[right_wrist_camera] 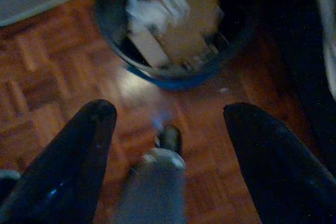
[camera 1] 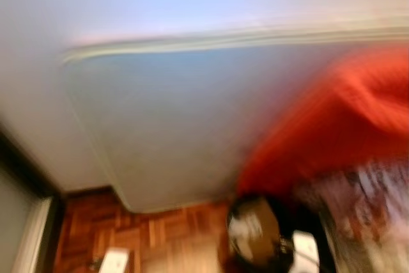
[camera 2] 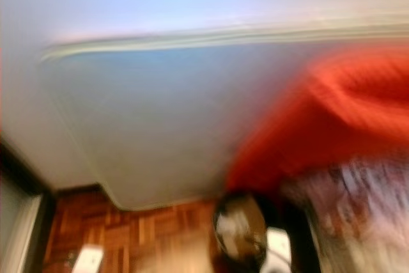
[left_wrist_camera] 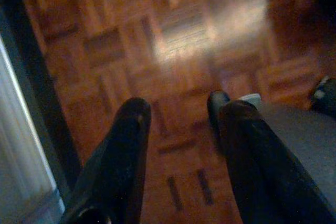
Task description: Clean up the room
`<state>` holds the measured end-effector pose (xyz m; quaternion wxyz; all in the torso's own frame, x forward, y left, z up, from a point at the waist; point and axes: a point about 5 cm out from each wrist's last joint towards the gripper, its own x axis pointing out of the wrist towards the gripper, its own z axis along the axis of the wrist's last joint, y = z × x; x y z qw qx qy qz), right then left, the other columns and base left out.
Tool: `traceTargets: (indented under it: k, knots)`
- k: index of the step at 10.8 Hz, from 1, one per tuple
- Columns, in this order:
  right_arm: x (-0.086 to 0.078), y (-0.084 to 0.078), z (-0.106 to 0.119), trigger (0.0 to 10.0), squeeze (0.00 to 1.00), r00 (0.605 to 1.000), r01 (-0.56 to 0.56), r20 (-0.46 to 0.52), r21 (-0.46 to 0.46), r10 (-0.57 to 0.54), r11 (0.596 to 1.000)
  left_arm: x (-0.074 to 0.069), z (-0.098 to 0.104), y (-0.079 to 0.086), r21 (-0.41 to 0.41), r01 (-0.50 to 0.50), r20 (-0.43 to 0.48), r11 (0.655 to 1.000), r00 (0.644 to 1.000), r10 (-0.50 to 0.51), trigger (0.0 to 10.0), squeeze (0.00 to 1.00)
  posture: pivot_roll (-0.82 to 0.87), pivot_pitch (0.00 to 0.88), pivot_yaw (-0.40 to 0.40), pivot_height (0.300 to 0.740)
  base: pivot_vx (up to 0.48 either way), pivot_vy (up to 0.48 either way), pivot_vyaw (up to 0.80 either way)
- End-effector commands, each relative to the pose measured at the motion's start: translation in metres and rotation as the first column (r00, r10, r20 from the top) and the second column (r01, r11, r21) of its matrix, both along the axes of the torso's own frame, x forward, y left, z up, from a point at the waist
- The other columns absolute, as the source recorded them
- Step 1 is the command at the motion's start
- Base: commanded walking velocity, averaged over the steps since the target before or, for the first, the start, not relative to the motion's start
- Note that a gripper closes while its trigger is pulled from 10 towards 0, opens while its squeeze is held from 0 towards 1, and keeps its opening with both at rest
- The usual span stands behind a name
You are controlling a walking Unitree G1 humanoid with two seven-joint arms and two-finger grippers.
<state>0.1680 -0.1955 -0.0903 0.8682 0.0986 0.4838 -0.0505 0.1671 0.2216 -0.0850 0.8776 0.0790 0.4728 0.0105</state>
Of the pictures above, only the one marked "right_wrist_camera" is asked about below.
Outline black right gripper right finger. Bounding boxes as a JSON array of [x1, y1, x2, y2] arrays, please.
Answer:
[[223, 102, 336, 224]]

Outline brown cardboard box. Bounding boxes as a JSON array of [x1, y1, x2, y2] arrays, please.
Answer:
[[136, 0, 224, 65]]

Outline dark waste bin blue rim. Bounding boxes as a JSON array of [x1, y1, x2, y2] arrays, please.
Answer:
[[93, 0, 255, 91]]

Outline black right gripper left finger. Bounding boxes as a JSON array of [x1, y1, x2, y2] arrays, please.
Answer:
[[0, 99, 118, 224]]

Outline white crumpled paper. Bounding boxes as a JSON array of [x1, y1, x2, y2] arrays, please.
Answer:
[[125, 0, 191, 68]]

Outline grey floral duvet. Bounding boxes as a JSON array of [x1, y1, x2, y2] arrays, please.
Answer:
[[314, 0, 336, 99]]

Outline silver robot right leg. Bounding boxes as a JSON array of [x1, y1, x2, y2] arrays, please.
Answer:
[[112, 123, 187, 224]]

